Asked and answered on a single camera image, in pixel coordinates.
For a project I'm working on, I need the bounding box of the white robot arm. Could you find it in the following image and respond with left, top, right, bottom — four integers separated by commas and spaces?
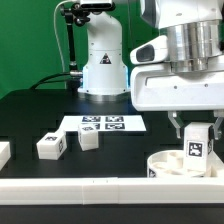
81, 0, 224, 138

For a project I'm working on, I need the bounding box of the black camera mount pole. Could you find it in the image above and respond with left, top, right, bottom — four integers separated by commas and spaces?
60, 3, 90, 90

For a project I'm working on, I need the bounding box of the white tag marker sheet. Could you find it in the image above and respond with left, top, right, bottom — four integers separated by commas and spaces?
59, 115, 146, 132

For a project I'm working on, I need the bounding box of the overhead camera on mount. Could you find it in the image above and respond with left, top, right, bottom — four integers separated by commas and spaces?
80, 0, 115, 11

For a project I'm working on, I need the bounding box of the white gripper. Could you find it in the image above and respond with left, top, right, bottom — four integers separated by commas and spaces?
131, 62, 224, 140

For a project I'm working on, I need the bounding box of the white left fence block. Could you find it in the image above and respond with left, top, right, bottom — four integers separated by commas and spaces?
0, 142, 11, 171

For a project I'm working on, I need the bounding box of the white cable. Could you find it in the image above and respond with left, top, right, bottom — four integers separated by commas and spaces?
53, 0, 75, 64

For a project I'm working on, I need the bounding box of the white front fence bar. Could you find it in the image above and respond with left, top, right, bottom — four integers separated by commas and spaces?
0, 178, 224, 205

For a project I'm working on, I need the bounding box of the black cable bundle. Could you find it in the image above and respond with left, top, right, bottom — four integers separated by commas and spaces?
29, 73, 83, 90

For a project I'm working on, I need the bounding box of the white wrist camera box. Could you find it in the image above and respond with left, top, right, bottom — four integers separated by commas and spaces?
130, 35, 168, 65

